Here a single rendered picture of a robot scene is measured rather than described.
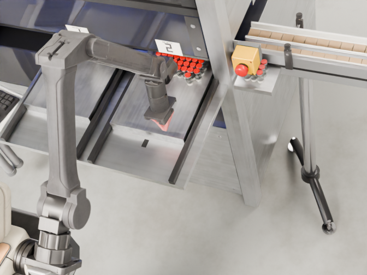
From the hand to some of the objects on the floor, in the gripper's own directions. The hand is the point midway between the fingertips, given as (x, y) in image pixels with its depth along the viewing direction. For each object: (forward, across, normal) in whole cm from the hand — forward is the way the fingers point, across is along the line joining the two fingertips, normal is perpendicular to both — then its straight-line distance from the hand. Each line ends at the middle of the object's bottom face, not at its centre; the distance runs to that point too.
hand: (164, 128), depth 187 cm
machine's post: (+87, -46, +9) cm, 98 cm away
